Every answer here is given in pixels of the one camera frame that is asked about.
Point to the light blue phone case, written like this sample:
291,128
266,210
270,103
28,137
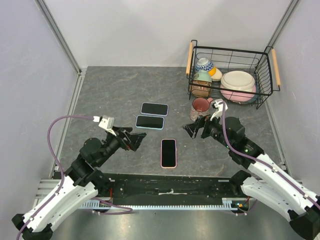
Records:
150,128

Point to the cream plate stack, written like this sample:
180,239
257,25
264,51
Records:
238,80

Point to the pink speckled mug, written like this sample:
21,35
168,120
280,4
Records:
200,107

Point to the yellow white bowl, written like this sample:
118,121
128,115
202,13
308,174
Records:
216,77

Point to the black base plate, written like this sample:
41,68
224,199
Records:
166,189

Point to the green brown bowl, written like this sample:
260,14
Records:
201,84

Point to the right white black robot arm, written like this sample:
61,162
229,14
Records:
261,178

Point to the light blue cable duct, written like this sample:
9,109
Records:
103,205

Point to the lavender phone case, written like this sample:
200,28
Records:
155,103

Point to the blue patterned bowl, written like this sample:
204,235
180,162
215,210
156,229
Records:
205,65

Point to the white-edged black phone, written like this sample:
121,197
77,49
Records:
149,121

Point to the pink bowl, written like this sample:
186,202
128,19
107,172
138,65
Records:
238,97

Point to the pink phone case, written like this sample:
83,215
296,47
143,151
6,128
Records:
168,167

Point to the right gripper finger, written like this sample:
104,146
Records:
203,118
192,129

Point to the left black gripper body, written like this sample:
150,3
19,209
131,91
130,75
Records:
122,141

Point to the black wire dish basket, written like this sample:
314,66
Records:
262,65

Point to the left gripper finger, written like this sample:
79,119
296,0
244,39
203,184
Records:
134,140
122,132

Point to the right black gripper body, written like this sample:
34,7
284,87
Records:
213,128

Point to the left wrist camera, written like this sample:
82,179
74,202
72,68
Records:
105,122

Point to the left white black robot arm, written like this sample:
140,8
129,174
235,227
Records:
81,182

